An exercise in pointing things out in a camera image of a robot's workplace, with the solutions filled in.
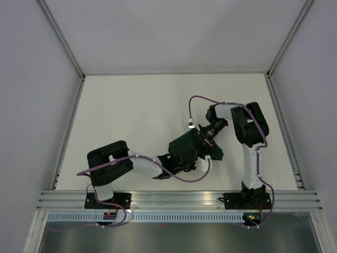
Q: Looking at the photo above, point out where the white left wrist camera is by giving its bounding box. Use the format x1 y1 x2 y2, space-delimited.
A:
195 155 213 172

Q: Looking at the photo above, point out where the aluminium right side rail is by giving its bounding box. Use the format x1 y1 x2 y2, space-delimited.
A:
264 72 307 190

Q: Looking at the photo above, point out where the white slotted cable duct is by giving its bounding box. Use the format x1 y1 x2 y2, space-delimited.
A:
47 212 244 223

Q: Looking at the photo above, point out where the dark green cloth napkin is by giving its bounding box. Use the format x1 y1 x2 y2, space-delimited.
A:
168 129 224 161

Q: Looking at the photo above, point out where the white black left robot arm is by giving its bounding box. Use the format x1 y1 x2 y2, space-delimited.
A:
87 141 197 209

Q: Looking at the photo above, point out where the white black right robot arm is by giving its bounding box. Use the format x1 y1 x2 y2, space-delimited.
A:
197 102 272 210

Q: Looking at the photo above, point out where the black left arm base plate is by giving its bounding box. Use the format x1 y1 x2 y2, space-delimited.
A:
84 192 132 210

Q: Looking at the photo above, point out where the aluminium right frame post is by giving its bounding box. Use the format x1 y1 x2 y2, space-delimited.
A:
265 0 315 79

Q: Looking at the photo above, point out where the aluminium front rail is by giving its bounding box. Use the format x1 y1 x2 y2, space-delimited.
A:
36 190 323 212

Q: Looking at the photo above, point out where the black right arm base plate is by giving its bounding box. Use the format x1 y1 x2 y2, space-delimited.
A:
222 192 272 210

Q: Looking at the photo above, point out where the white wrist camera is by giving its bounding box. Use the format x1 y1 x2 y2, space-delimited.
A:
187 119 197 129
195 155 213 172

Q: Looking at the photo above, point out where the aluminium left frame post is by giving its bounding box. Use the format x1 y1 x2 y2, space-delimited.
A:
35 0 86 77

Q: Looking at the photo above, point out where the aluminium frame post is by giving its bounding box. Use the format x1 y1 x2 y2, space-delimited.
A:
265 0 315 79
35 0 86 77

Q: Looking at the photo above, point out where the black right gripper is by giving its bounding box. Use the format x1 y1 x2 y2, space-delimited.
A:
195 119 227 158

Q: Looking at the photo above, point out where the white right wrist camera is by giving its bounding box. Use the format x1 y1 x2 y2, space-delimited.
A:
187 119 197 129

